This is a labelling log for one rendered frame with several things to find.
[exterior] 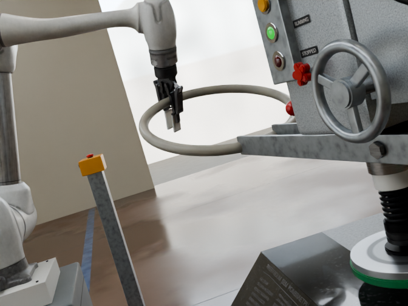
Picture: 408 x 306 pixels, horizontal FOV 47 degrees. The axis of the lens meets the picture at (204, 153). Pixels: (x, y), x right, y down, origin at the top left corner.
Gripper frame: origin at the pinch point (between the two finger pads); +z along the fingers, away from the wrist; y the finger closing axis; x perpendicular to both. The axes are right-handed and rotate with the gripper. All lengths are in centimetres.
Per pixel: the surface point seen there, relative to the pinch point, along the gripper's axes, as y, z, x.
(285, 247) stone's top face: 61, 12, -16
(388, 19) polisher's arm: 90, -50, -28
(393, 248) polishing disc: 91, -7, -22
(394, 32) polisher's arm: 91, -48, -29
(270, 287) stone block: 68, 12, -30
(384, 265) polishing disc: 92, -7, -27
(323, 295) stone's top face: 84, 1, -32
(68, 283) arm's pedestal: 5, 34, -52
